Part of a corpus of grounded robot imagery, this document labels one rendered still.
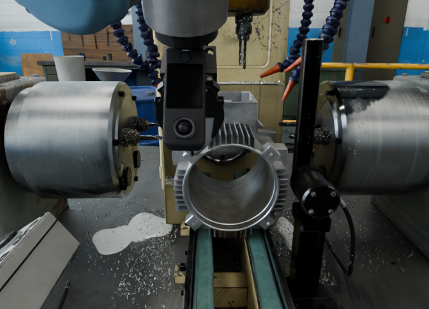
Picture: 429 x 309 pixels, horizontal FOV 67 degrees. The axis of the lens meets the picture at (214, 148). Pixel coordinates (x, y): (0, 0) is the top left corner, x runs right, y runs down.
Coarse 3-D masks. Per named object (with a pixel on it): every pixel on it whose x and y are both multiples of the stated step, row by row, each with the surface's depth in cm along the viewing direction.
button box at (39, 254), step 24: (48, 216) 33; (24, 240) 29; (48, 240) 31; (72, 240) 34; (0, 264) 26; (24, 264) 27; (48, 264) 30; (0, 288) 25; (24, 288) 26; (48, 288) 28
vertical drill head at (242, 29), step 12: (240, 0) 58; (252, 0) 59; (264, 0) 61; (228, 12) 60; (240, 12) 60; (252, 12) 61; (264, 12) 64; (240, 24) 71; (240, 36) 72; (240, 48) 73; (240, 60) 74
